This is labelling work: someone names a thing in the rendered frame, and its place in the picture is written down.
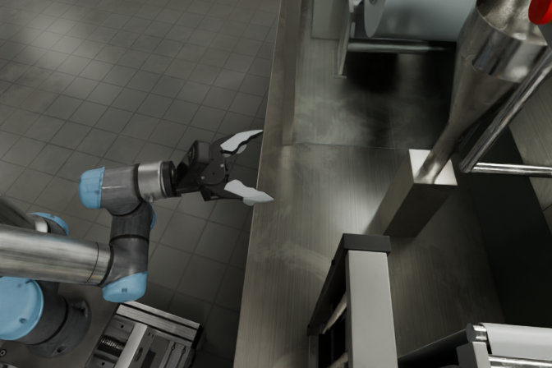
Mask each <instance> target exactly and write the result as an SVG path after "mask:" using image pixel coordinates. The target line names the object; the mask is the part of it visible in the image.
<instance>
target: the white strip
mask: <svg viewBox="0 0 552 368"><path fill-rule="evenodd" d="M471 342H480V343H485V344H486V348H487V352H488V354H492V352H491V351H492V350H498V351H507V352H525V353H535V354H544V355H552V329H548V328H538V327H528V326H519V325H509V324H490V323H468V324H467V327H466V328H465V329H463V330H461V331H458V332H456V333H453V334H451V335H449V336H448V337H445V338H442V339H440V340H438V341H436V342H433V343H431V344H428V345H426V346H424V347H421V348H419V349H417V350H415V351H413V352H409V353H408V354H406V355H403V356H401V357H399V358H397V360H398V368H440V367H443V366H449V365H457V366H459V363H458V354H457V350H456V347H459V346H462V345H464V344H467V343H471Z"/></svg>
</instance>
